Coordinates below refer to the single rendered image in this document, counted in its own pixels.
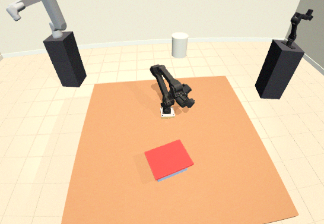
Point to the red lid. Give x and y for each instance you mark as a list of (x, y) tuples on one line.
[(168, 159)]

